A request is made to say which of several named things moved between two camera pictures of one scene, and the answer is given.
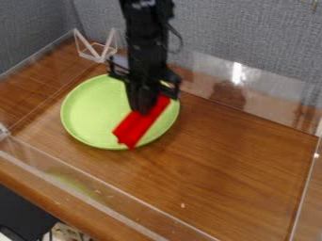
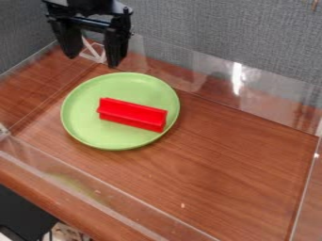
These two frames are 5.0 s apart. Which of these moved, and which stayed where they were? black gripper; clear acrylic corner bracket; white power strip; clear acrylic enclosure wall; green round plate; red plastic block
Moved: black gripper; red plastic block
Stayed: white power strip; clear acrylic enclosure wall; green round plate; clear acrylic corner bracket
